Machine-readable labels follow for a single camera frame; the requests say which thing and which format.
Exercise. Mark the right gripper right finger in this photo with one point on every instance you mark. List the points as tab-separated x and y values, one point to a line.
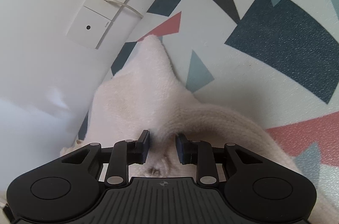
201	154

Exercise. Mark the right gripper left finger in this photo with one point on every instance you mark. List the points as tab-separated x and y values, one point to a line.
122	155

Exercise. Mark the pink fluffy garment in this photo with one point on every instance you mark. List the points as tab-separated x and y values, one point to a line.
258	182

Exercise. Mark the geometric patterned table mat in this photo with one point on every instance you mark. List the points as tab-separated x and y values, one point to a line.
274	62

